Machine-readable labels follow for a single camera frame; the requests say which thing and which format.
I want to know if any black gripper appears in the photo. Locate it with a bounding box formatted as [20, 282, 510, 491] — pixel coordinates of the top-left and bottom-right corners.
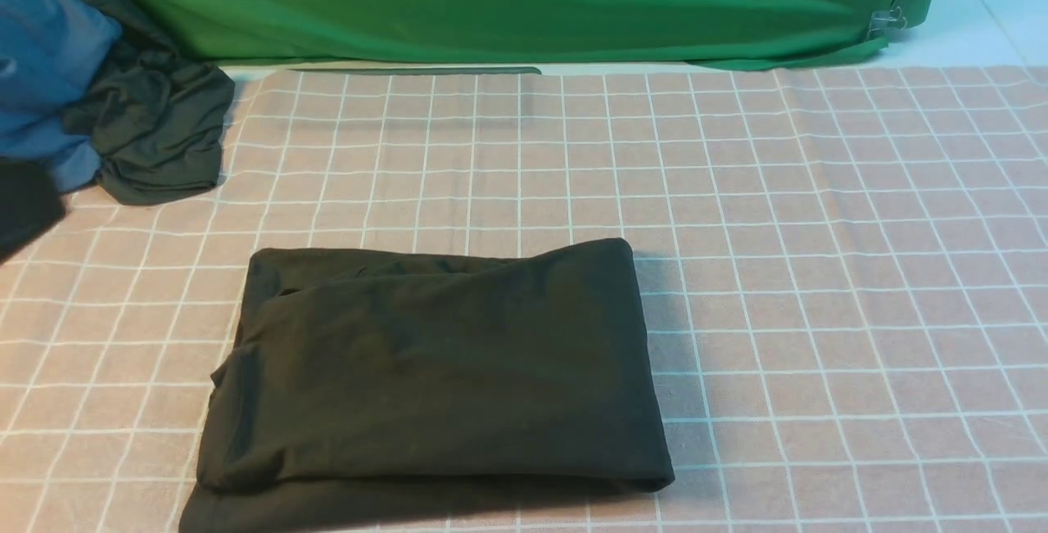
[1, 159, 66, 264]

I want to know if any gray long-sleeved shirt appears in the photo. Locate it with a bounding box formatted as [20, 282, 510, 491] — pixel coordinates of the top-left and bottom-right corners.
[178, 237, 676, 532]

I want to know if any dark navy crumpled garment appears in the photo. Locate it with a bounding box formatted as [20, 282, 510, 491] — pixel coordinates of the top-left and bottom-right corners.
[61, 0, 235, 207]

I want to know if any blue garment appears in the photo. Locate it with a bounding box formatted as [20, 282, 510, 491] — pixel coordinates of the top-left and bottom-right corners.
[1, 0, 121, 192]

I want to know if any green backdrop cloth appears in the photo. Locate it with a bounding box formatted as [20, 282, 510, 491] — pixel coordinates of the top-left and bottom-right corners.
[8, 0, 951, 71]

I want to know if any pink checkered tablecloth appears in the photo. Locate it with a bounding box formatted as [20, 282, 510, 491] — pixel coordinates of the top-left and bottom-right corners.
[1, 66, 1047, 532]

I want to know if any metal binder clip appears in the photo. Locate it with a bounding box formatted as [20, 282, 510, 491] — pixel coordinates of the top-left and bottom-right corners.
[867, 6, 909, 39]

